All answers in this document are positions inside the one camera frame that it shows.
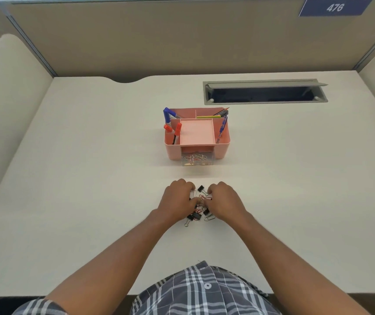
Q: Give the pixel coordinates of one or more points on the blue marker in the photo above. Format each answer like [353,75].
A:
[167,115]

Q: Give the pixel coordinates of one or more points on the plaid shirt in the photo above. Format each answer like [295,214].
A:
[200,291]

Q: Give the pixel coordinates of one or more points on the person's left forearm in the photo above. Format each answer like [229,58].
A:
[108,268]

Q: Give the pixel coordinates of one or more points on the person's right fingers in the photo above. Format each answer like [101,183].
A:
[216,188]

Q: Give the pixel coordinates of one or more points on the short red marker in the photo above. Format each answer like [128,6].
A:
[167,128]

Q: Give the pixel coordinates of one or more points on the heap of paper clips in drawer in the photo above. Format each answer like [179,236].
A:
[194,157]

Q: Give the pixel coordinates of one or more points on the pile of binder and paper clips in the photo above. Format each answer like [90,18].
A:
[201,206]

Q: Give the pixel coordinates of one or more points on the yellow pencil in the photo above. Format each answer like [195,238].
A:
[208,117]

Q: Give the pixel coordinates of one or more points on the blue number sign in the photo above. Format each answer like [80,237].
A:
[335,7]

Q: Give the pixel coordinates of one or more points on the pink desk organizer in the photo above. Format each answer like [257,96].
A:
[197,132]

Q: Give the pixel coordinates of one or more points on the beige partition panel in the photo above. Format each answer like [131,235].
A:
[187,39]

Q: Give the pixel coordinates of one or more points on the person's right hand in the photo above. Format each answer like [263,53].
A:
[225,203]

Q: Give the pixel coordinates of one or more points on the red and black marker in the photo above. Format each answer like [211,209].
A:
[177,131]

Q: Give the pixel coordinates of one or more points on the blue pen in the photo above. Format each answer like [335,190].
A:
[222,127]

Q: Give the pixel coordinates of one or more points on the person's left fingers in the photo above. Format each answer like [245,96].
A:
[184,185]

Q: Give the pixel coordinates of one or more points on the dark pencil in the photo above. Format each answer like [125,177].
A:
[222,112]

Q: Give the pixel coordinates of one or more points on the person's right forearm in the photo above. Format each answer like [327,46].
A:
[289,268]

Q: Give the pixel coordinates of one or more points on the person's left hand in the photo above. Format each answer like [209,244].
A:
[174,201]

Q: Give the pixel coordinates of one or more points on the clear plastic drawer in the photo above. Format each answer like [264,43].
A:
[197,159]

